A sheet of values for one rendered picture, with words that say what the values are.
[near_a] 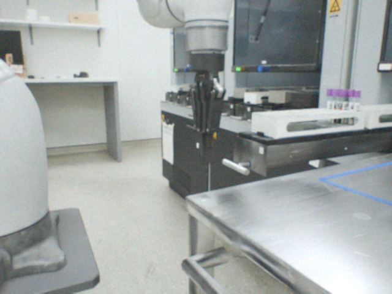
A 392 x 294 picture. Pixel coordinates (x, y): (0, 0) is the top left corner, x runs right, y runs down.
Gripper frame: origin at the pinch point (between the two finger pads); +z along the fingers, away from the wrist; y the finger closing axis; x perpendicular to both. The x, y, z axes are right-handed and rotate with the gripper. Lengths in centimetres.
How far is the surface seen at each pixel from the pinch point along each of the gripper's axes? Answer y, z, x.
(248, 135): 1.1, -1.5, -12.1
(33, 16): 325, -70, 29
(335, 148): -6.8, 2.0, -32.6
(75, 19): 325, -70, -11
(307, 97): 36, -6, -64
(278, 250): -43.9, -2.0, 15.8
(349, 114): -4.9, -5.8, -38.3
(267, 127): -2.1, -3.9, -15.1
